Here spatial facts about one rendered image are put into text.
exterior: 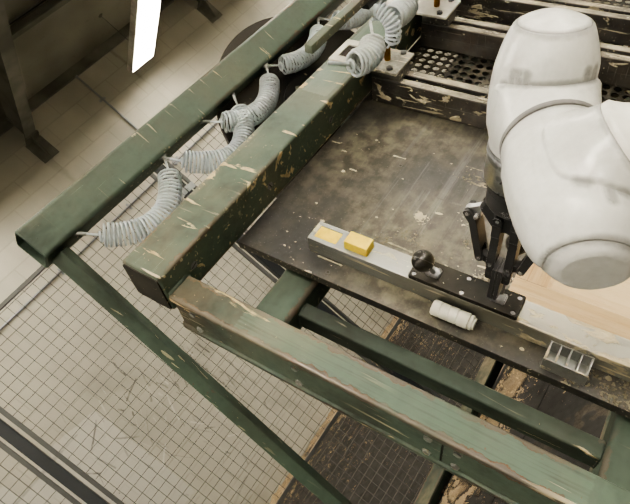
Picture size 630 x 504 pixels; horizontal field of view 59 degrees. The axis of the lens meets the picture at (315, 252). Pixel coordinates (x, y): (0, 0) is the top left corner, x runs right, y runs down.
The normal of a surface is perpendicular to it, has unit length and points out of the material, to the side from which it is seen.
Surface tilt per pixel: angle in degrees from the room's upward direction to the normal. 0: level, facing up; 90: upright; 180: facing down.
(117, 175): 90
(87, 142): 90
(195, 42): 90
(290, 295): 55
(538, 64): 74
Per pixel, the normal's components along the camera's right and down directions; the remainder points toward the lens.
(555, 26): -0.16, -0.58
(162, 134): 0.40, -0.33
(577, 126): -0.69, -0.52
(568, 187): -0.54, -0.48
